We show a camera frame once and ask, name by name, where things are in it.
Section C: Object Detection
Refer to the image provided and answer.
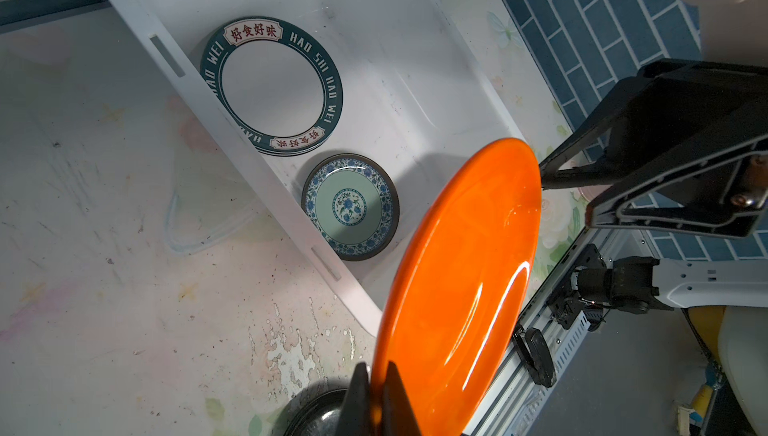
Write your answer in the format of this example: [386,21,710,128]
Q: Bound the black handheld device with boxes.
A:
[513,325,557,388]

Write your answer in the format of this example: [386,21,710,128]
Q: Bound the orange plastic plate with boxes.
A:
[371,138,542,435]

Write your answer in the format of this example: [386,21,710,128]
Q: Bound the green blue floral plate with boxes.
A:
[300,153,400,262]

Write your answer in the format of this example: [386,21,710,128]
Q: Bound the black plate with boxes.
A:
[270,378,349,436]

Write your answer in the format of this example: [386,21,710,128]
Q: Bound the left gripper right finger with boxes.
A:
[381,362,421,436]

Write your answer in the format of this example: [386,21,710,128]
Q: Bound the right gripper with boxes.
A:
[540,59,767,239]

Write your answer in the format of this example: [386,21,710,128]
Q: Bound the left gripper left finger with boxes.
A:
[334,362,373,436]

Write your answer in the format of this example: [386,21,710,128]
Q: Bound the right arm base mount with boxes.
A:
[546,244,611,332]

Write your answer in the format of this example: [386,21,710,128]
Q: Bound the aluminium rail frame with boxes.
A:
[463,229,627,435]

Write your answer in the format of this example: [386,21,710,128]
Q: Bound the green rimmed white plate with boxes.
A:
[199,16,344,157]

